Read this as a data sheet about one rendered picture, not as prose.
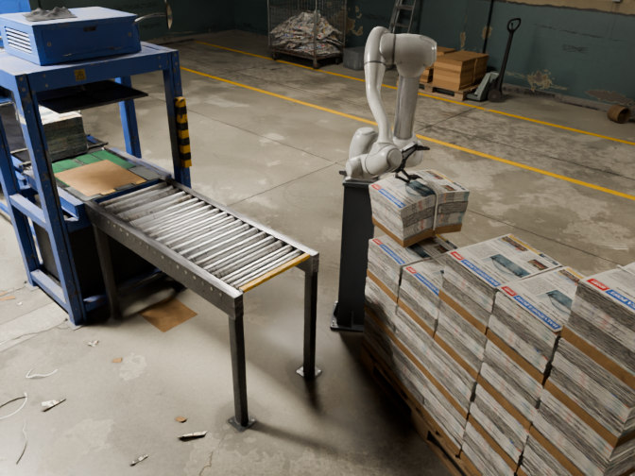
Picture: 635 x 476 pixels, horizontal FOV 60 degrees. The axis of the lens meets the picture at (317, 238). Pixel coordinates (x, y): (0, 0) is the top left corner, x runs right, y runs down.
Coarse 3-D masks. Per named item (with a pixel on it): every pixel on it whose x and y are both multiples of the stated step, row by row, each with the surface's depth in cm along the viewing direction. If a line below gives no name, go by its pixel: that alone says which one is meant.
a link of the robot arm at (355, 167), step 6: (360, 156) 242; (366, 156) 239; (348, 162) 243; (354, 162) 240; (360, 162) 240; (348, 168) 243; (354, 168) 240; (360, 168) 240; (366, 168) 238; (348, 174) 244; (354, 174) 241; (360, 174) 241; (366, 174) 241
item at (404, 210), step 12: (384, 180) 271; (396, 180) 270; (372, 192) 269; (384, 192) 263; (396, 192) 261; (408, 192) 260; (420, 192) 258; (372, 204) 276; (384, 204) 262; (396, 204) 253; (408, 204) 251; (420, 204) 253; (384, 216) 269; (396, 216) 256; (408, 216) 254; (420, 216) 257; (396, 228) 262; (408, 228) 258; (420, 228) 261
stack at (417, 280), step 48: (384, 240) 281; (432, 240) 281; (432, 288) 244; (384, 336) 290; (480, 336) 218; (384, 384) 303; (432, 384) 257; (528, 384) 199; (432, 432) 265; (528, 432) 205
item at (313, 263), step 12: (168, 180) 345; (192, 192) 332; (216, 204) 318; (240, 216) 305; (264, 228) 295; (276, 240) 287; (288, 240) 284; (312, 252) 274; (300, 264) 280; (312, 264) 274
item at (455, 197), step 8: (424, 176) 274; (432, 176) 275; (440, 176) 276; (432, 184) 265; (440, 184) 266; (448, 184) 267; (456, 184) 268; (448, 192) 258; (456, 192) 260; (464, 192) 262; (448, 200) 260; (456, 200) 262; (464, 200) 264; (448, 208) 263; (456, 208) 265; (464, 208) 267; (440, 216) 264; (448, 216) 266; (456, 216) 268; (440, 224) 266; (448, 224) 268; (456, 224) 271
